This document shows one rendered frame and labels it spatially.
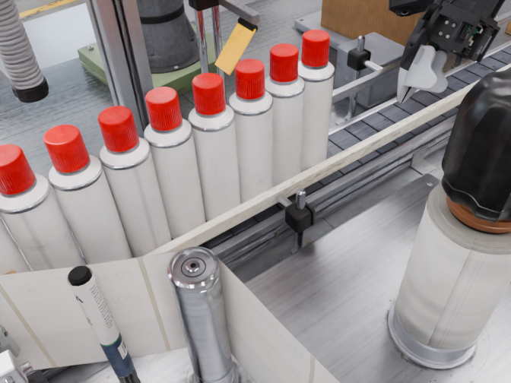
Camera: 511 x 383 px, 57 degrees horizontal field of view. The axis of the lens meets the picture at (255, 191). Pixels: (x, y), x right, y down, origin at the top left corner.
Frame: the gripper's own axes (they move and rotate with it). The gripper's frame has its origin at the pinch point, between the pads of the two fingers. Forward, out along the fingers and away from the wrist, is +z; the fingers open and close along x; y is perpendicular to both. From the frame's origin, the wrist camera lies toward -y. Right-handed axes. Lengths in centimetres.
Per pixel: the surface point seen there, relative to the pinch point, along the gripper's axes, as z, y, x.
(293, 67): 0.0, 1.9, -27.0
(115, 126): 9.6, 1.8, -46.3
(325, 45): -3.4, 1.5, -22.9
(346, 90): 2.3, -2.8, -9.3
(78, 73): 26, -58, -24
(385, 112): 4.3, -2.7, 3.5
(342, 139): 9.7, -1.7, -5.9
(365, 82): 0.4, -2.8, -5.9
